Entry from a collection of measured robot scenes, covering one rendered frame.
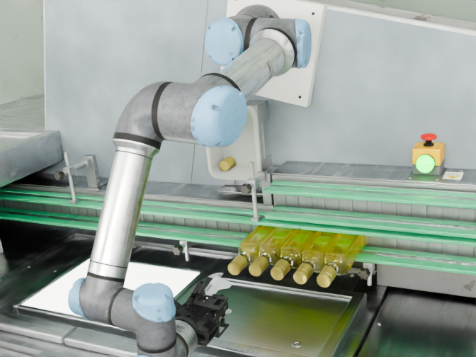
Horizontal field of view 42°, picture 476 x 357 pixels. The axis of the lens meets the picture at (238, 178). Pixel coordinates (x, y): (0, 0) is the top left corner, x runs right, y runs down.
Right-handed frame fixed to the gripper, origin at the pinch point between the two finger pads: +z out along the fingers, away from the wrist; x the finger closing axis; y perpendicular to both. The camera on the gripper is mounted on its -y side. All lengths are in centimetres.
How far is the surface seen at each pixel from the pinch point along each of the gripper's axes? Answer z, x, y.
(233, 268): 9.1, 0.3, 0.0
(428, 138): 44, 28, 39
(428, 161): 39, 24, 40
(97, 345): -13.2, -15.1, -26.1
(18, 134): 48, 13, -103
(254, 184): 28.6, 15.1, -2.5
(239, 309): 11.2, -12.5, 0.6
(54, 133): 50, 14, -87
